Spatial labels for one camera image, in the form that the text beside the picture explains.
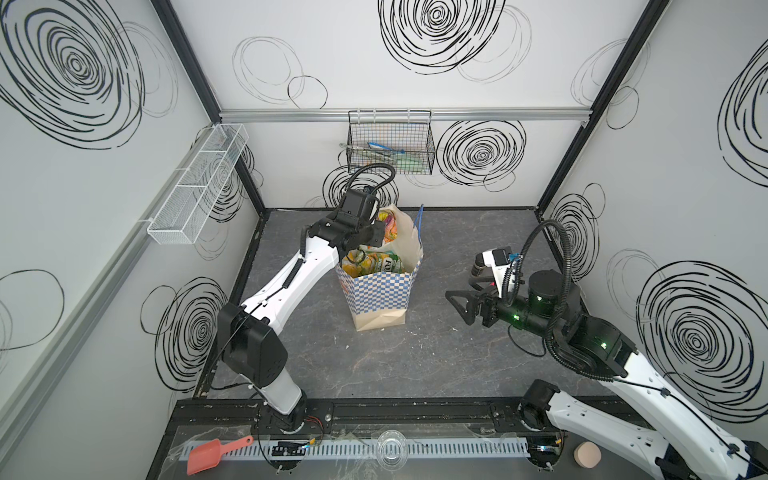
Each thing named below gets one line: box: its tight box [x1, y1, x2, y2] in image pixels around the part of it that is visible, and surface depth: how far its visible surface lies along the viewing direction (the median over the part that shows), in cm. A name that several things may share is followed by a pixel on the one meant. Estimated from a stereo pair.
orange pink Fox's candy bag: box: [378, 210, 399, 243], surface depth 82 cm
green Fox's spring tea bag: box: [342, 250, 404, 278], surface depth 98 cm
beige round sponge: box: [573, 441, 602, 469], surface depth 68 cm
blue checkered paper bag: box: [336, 205, 424, 332], surface depth 81 cm
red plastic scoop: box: [187, 436, 254, 476], surface depth 69 cm
